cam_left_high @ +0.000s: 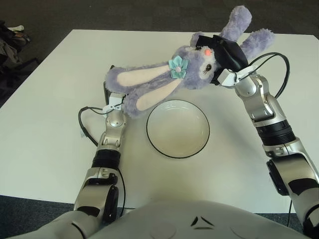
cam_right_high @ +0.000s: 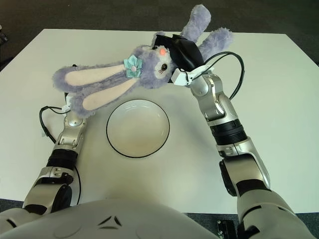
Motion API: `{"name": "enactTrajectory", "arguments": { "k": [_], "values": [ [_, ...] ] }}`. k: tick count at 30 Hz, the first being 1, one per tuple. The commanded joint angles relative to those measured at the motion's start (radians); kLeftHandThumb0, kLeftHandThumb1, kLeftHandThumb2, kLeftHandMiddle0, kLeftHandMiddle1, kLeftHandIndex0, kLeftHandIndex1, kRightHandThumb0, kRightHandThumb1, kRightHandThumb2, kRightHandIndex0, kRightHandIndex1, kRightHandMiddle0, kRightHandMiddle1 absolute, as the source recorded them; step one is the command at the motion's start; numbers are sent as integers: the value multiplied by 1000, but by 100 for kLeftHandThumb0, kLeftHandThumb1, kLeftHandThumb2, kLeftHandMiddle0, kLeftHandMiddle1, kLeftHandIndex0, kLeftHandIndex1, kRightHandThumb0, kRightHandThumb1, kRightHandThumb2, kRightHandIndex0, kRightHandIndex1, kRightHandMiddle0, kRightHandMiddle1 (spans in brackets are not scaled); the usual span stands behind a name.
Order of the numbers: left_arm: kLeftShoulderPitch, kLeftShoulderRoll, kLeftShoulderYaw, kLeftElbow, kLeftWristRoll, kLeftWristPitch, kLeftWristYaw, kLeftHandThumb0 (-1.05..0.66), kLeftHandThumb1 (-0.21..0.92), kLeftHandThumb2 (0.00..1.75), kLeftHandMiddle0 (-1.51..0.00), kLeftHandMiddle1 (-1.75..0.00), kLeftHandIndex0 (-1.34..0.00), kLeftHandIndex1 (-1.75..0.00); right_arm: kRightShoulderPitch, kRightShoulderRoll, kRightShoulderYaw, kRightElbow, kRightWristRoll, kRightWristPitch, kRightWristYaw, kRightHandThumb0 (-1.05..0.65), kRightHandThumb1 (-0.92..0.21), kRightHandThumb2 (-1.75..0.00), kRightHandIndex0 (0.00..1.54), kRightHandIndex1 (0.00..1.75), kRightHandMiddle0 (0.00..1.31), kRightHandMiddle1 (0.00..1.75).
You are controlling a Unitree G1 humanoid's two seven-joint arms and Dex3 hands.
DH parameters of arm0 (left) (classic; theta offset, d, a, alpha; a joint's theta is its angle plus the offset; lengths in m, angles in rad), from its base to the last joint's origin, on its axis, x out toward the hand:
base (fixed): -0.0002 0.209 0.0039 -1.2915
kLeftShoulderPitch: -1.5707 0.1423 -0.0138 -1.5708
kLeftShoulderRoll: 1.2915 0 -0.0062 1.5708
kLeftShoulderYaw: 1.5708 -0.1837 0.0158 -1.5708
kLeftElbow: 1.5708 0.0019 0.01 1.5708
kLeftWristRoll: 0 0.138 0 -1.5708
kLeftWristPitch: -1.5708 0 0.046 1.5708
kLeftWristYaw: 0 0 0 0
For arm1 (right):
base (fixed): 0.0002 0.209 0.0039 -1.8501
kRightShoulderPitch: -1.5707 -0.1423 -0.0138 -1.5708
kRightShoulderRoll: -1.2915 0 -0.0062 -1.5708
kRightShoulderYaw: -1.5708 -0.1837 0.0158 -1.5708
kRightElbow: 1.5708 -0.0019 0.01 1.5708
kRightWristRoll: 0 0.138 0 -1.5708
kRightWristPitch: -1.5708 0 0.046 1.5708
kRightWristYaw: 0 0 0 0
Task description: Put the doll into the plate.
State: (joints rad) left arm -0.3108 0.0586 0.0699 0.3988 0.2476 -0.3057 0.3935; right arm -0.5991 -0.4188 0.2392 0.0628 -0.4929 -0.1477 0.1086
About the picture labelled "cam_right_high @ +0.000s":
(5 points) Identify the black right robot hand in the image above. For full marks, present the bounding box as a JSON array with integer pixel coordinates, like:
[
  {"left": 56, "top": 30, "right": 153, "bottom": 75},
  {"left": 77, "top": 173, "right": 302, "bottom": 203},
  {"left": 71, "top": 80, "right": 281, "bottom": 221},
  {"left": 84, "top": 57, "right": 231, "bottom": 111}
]
[{"left": 152, "top": 34, "right": 204, "bottom": 73}]

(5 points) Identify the purple plush bunny doll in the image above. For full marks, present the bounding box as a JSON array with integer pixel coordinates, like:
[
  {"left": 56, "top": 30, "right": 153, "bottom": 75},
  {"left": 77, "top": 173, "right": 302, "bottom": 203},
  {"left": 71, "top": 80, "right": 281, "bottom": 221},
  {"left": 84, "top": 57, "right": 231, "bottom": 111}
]
[{"left": 51, "top": 4, "right": 234, "bottom": 118}]

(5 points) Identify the white plate with black rim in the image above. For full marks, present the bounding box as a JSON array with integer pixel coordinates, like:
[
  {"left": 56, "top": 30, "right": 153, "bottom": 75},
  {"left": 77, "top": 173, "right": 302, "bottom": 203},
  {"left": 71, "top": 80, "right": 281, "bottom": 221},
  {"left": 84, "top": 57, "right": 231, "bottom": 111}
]
[{"left": 106, "top": 99, "right": 170, "bottom": 158}]

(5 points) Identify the grey robot torso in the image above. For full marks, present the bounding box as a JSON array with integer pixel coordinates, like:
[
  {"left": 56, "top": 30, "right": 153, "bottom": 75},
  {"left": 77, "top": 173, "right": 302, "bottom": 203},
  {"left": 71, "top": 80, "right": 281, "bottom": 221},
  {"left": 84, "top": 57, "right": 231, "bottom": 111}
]
[{"left": 0, "top": 199, "right": 217, "bottom": 239}]

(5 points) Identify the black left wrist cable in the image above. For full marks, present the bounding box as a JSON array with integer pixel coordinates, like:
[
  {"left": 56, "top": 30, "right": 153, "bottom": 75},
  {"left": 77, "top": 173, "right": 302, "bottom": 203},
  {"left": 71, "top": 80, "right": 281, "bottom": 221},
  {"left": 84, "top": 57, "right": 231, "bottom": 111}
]
[{"left": 39, "top": 106, "right": 72, "bottom": 144}]

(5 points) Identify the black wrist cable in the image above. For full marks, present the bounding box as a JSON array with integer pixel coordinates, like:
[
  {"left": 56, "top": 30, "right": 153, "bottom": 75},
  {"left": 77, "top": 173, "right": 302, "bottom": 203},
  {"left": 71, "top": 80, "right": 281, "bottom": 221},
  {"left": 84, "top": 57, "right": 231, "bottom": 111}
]
[
  {"left": 203, "top": 51, "right": 247, "bottom": 100},
  {"left": 39, "top": 106, "right": 72, "bottom": 144}
]

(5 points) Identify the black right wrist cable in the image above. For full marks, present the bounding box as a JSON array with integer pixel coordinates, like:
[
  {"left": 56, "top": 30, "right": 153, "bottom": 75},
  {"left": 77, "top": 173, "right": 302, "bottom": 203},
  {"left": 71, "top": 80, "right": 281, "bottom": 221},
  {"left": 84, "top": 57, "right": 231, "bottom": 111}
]
[{"left": 203, "top": 51, "right": 247, "bottom": 100}]

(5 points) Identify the thin black elbow cable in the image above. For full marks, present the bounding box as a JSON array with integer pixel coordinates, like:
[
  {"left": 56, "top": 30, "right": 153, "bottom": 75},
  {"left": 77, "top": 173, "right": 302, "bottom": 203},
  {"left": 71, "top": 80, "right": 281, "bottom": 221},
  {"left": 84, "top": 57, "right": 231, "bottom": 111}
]
[{"left": 74, "top": 166, "right": 82, "bottom": 202}]

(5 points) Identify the black metal bracket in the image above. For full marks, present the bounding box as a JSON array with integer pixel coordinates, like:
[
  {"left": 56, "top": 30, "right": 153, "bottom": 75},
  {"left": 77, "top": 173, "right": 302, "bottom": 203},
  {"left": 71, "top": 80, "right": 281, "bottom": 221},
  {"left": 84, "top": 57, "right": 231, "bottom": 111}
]
[{"left": 216, "top": 219, "right": 235, "bottom": 239}]

